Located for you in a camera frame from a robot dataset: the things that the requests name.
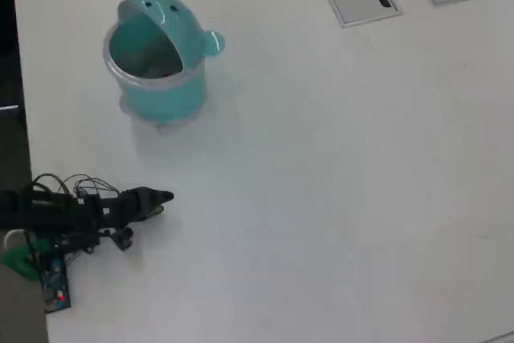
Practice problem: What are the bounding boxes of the small wrist camera box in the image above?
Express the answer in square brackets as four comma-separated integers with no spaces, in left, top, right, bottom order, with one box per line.
[111,227,135,251]

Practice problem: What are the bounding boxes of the white cable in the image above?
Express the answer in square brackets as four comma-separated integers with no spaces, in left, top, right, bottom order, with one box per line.
[2,229,26,250]

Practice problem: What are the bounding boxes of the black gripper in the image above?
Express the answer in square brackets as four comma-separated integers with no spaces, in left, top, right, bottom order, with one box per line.
[82,186,176,226]

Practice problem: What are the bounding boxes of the thin black servo wires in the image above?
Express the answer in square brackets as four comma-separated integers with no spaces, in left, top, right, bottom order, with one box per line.
[59,174,120,199]

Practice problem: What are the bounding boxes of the green table clamp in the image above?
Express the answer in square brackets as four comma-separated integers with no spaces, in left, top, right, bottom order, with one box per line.
[0,240,41,282]

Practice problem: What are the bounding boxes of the teal whale-shaped bin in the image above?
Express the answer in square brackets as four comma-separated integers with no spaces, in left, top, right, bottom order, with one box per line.
[102,0,226,136]

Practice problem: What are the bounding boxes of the black camera cable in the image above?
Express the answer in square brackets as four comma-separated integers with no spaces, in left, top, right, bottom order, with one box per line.
[31,173,68,196]

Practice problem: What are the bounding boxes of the blue controller circuit board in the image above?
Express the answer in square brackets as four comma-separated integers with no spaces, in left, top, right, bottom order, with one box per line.
[39,256,72,314]

